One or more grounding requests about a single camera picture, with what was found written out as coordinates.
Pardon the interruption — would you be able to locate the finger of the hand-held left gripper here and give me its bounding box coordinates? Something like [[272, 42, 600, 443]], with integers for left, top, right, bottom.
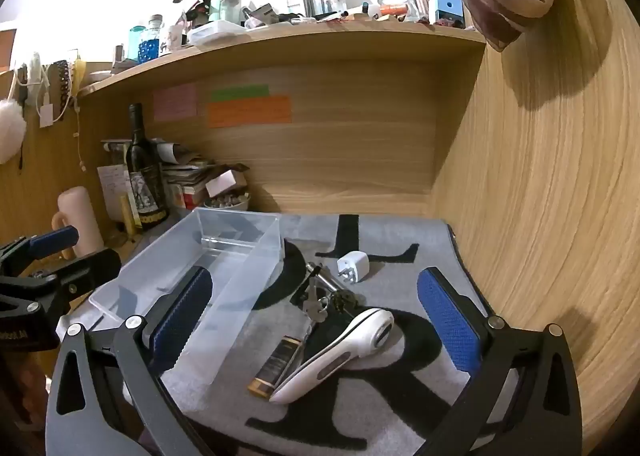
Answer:
[[0, 225, 81, 272], [0, 249, 123, 322]]

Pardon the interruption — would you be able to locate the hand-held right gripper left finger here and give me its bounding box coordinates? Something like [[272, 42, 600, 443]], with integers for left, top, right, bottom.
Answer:
[[45, 265, 217, 456]]

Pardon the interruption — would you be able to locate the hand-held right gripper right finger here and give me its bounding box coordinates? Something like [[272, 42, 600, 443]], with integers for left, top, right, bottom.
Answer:
[[416, 266, 586, 456]]

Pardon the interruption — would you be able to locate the clear plastic organizer box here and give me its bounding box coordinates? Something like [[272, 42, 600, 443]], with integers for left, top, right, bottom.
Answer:
[[89, 207, 286, 384]]

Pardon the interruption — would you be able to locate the brown and black lighter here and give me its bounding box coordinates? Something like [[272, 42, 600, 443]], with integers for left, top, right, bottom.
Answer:
[[246, 335, 305, 396]]

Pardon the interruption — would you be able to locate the white handheld device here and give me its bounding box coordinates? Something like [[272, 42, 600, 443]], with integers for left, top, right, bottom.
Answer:
[[269, 307, 396, 405]]

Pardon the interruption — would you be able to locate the silver metal tube keychain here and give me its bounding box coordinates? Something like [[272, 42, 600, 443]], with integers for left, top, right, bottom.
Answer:
[[306, 262, 357, 299]]

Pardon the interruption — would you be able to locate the bunch of keys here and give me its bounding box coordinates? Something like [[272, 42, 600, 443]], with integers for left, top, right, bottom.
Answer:
[[290, 276, 358, 324]]

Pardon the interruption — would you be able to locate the cream mug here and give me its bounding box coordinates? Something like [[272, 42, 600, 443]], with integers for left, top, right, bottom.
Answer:
[[52, 185, 106, 259]]

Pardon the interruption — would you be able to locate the grey mat with black letters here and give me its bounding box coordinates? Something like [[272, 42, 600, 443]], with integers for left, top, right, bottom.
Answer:
[[120, 213, 506, 456]]

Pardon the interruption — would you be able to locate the white paper note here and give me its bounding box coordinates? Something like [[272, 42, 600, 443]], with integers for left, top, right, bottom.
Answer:
[[96, 163, 130, 224]]

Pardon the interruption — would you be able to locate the dark wine bottle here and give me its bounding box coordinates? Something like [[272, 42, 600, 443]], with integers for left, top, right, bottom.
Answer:
[[124, 103, 170, 229]]

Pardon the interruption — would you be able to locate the white fluffy pompom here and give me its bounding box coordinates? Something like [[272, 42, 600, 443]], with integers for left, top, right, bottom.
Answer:
[[0, 99, 27, 166]]

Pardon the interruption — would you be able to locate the white bowl with small items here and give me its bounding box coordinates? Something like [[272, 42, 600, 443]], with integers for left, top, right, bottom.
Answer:
[[204, 192, 251, 212]]

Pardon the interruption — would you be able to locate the stack of magazines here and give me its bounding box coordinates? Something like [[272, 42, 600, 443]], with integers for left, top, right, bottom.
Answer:
[[100, 137, 236, 209]]

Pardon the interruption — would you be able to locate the small white cardboard box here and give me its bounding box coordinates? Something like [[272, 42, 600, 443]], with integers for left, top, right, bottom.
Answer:
[[205, 163, 251, 197]]

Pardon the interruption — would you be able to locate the pink sticky note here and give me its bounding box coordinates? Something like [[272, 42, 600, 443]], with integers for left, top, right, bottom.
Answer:
[[152, 83, 198, 123]]

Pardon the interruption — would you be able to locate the orange sticky note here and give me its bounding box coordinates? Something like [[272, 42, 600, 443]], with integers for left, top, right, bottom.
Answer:
[[206, 95, 293, 129]]

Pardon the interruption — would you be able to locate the blue plastic bottle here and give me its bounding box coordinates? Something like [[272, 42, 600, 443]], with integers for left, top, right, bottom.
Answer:
[[127, 25, 147, 62]]

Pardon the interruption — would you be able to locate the glass bottle with blue dots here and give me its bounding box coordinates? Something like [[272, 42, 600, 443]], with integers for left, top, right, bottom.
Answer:
[[140, 14, 166, 60]]

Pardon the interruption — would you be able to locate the green sticky note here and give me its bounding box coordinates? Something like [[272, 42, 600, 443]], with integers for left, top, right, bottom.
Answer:
[[210, 85, 271, 102]]

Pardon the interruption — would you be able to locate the white cup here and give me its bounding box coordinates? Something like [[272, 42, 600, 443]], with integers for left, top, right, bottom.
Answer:
[[165, 25, 188, 53]]

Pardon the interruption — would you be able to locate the white plastic container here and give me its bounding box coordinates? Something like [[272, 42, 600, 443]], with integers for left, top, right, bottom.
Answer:
[[189, 20, 246, 44]]

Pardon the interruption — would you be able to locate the wooden shelf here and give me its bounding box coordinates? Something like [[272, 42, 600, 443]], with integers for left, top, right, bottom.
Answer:
[[77, 19, 488, 97]]

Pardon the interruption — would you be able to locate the blue box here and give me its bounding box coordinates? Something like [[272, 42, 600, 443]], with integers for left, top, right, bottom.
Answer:
[[435, 0, 467, 30]]

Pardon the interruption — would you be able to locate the round glass jar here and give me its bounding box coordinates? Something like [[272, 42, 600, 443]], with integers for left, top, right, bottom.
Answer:
[[377, 0, 413, 20]]

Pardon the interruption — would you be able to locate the white wall charger plug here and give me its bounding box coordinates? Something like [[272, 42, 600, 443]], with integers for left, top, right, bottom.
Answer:
[[336, 251, 371, 285]]

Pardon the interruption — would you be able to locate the black beaded strap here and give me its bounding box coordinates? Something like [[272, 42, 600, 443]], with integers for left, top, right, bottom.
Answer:
[[54, 60, 71, 122]]

